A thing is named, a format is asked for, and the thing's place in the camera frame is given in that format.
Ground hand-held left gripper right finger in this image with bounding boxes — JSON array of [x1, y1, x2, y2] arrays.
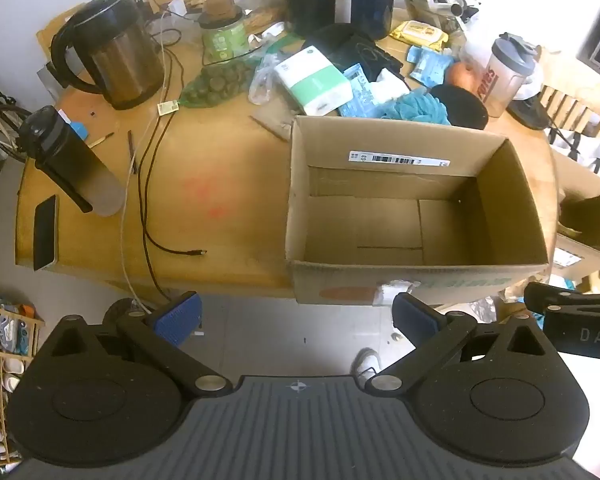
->
[[365, 292, 556, 397]]

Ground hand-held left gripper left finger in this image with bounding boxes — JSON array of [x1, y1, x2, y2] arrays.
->
[[45, 291, 233, 399]]

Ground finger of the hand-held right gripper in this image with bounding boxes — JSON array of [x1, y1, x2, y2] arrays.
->
[[524, 282, 600, 311]]

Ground black foam sponge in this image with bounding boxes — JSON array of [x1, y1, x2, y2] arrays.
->
[[430, 84, 490, 130]]

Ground blue bath loofah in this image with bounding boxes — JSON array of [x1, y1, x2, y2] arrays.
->
[[380, 87, 453, 126]]

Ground white green tissue pack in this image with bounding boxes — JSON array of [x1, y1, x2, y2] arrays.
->
[[274, 49, 353, 116]]

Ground small cardboard box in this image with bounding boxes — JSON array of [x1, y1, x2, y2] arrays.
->
[[550, 147, 600, 281]]

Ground white shopping bag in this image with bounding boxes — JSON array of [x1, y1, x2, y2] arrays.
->
[[550, 130, 600, 181]]

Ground black smartphone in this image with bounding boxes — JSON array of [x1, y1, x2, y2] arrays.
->
[[32, 194, 60, 272]]

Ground brown pen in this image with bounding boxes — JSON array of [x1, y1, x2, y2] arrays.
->
[[126, 130, 140, 175]]

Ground black round stand base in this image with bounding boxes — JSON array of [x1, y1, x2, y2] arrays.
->
[[510, 97, 551, 131]]

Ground wooden shoe rack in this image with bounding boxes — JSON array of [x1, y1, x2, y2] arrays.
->
[[0, 297, 46, 471]]

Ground black water bottle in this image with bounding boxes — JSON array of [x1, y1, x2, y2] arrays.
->
[[17, 106, 126, 218]]

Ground grey lid shaker bottle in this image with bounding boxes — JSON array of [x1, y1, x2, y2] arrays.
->
[[477, 32, 543, 118]]

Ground blue printed packet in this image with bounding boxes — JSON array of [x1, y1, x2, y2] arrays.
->
[[340, 64, 381, 118]]

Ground orange apple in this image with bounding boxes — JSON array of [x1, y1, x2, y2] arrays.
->
[[444, 62, 481, 92]]

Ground green net bag of kiwis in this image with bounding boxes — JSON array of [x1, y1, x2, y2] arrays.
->
[[180, 60, 261, 111]]

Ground blue packets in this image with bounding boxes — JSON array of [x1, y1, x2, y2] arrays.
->
[[407, 46, 453, 85]]

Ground clear plastic bag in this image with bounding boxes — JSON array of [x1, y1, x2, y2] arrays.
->
[[247, 55, 281, 106]]

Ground black steel electric kettle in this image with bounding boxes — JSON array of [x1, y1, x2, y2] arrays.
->
[[50, 0, 166, 111]]

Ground bicycle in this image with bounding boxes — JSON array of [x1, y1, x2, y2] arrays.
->
[[0, 92, 31, 161]]

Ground green label jar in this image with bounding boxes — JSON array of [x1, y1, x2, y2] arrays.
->
[[200, 15, 251, 66]]

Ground yellow wet wipes pack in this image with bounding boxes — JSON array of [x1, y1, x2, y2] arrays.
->
[[390, 20, 450, 51]]

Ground brown jar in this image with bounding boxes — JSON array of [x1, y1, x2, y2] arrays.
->
[[200, 0, 243, 28]]

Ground black cable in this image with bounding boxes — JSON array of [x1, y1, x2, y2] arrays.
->
[[139, 30, 208, 306]]

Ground white cable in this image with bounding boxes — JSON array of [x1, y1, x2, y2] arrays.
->
[[120, 10, 173, 313]]

